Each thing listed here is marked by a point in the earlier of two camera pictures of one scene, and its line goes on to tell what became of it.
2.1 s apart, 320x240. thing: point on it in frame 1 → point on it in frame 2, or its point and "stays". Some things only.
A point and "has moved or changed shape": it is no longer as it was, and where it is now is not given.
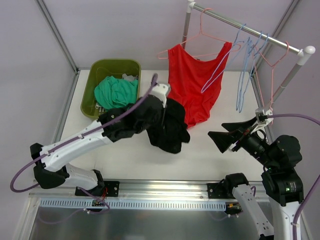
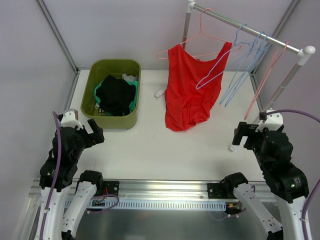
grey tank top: [129, 77] stays
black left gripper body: [155, 110] → [89, 138]
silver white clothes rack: [303, 52] stays
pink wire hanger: [258, 78] has moved or changed shape
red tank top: [196, 83] stays
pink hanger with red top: [201, 33] stays
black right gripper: [240, 136] → [246, 136]
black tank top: [169, 135] → [115, 96]
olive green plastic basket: [99, 70] stays
